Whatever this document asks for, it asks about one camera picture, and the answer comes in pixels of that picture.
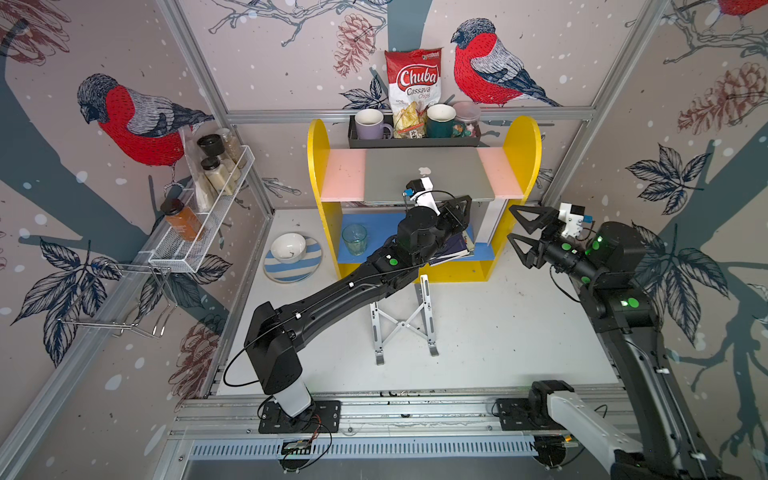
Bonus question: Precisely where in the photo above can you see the orange spice jar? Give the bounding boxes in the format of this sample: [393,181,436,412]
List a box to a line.
[160,198,202,242]

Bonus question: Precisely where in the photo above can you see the white wire spice rack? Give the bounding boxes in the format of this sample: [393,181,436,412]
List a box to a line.
[148,146,255,273]

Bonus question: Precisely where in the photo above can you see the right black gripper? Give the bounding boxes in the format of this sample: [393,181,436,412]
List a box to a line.
[507,206,603,288]

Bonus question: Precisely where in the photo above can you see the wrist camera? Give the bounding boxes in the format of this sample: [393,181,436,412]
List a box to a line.
[558,202,591,239]
[403,176,439,214]

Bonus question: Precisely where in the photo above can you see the yellow shelf unit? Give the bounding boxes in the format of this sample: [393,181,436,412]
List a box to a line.
[307,116,542,283]

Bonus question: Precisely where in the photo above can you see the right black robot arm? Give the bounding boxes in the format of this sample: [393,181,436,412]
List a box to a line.
[508,204,729,479]

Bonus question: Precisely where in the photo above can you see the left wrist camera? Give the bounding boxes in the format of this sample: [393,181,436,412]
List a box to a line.
[403,176,439,214]

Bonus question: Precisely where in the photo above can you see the red chips bag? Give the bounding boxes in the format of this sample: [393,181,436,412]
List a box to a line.
[385,48,442,139]

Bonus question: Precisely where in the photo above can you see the purple mug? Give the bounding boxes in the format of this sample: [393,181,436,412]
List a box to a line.
[354,109,393,141]

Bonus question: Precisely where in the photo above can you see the silver laptop stand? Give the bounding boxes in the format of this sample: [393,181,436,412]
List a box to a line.
[369,274,439,366]

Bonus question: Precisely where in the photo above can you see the silver laptop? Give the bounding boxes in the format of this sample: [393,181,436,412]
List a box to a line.
[364,147,494,205]

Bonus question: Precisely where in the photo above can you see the clear spice jar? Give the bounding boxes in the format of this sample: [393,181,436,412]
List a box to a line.
[216,128,243,168]

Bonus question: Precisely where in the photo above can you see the black lid spice jar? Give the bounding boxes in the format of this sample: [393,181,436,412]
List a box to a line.
[197,134,240,179]
[201,156,235,196]

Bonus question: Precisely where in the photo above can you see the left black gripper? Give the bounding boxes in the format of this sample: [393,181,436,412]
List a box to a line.
[410,192,470,269]

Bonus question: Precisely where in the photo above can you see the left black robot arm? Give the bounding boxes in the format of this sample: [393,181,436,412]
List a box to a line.
[244,196,472,418]

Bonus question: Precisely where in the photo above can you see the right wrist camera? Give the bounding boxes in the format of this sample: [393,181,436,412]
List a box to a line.
[558,202,591,239]

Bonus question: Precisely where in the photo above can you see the dark blue book stack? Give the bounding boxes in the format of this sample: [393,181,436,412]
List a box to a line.
[428,230,475,266]

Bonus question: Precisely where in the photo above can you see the green drinking glass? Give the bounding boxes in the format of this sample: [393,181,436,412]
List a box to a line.
[342,224,368,256]

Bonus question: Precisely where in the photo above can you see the wire hook rack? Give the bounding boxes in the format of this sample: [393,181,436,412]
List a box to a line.
[56,264,178,339]

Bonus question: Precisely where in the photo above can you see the blue striped plate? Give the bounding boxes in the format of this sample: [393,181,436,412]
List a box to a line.
[263,237,323,284]

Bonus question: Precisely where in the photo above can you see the black tray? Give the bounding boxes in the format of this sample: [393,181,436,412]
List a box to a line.
[348,115,480,149]

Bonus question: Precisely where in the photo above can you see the green mug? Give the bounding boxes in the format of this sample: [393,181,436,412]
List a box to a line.
[426,104,456,139]

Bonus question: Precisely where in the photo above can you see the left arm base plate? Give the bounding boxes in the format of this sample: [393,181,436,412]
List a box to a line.
[258,399,342,434]

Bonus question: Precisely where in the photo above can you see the white book upright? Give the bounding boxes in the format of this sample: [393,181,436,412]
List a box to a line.
[475,199,507,244]

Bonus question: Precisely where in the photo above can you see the white bowl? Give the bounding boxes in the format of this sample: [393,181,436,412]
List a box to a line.
[270,233,307,264]

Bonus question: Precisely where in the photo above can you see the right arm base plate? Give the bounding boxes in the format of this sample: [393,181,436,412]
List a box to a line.
[492,398,566,432]

